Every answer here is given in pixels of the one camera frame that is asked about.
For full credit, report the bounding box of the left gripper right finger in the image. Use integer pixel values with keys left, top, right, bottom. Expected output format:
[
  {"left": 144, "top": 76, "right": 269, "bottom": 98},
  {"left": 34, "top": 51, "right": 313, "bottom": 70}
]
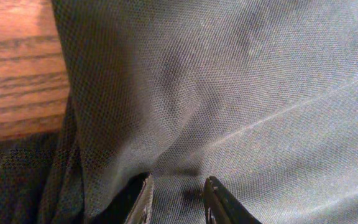
[{"left": 203, "top": 176, "right": 261, "bottom": 224}]

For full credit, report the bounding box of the black t-shirt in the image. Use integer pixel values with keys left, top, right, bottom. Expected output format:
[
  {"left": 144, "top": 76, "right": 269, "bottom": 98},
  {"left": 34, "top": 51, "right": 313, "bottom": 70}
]
[{"left": 0, "top": 1, "right": 358, "bottom": 223}]

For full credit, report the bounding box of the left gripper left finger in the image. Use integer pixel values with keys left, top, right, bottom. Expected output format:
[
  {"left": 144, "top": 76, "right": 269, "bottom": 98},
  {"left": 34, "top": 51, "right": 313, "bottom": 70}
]
[{"left": 91, "top": 173, "right": 154, "bottom": 224}]

